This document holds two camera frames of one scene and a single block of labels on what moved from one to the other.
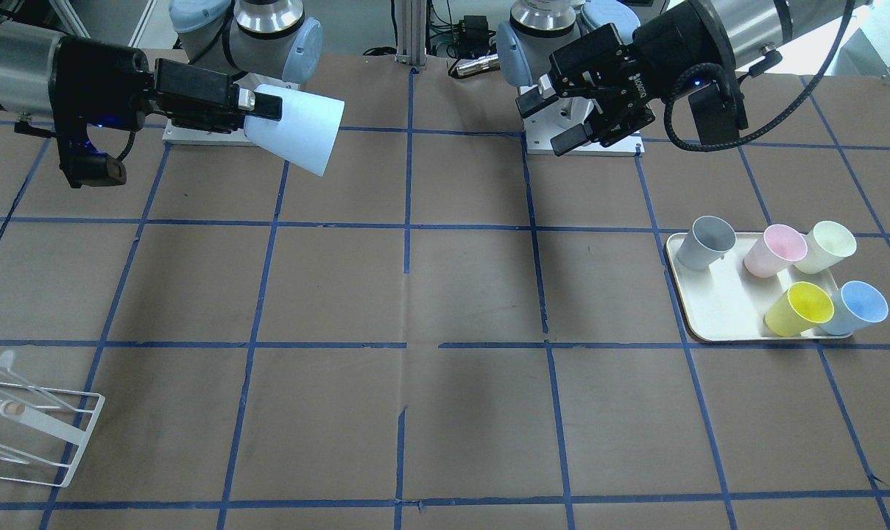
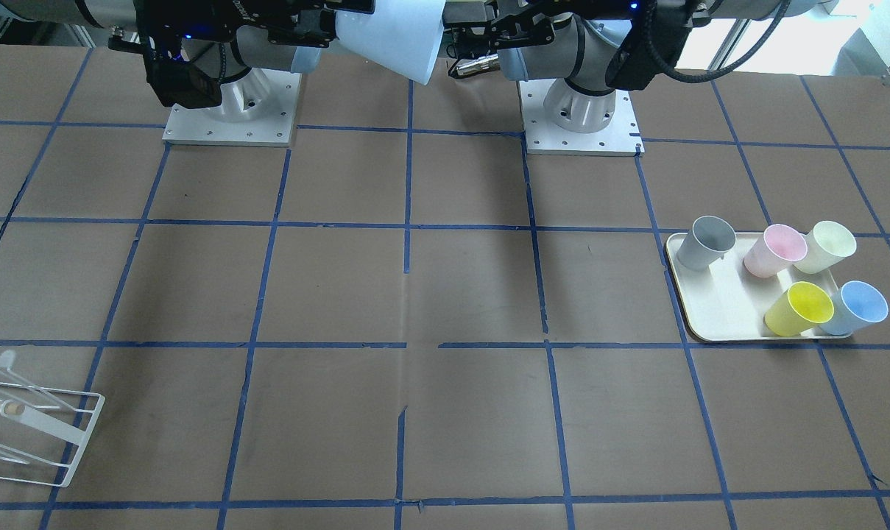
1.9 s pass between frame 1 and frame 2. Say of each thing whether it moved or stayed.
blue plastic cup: stayed
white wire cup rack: stayed
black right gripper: moved
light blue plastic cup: moved
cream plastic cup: stayed
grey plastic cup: stayed
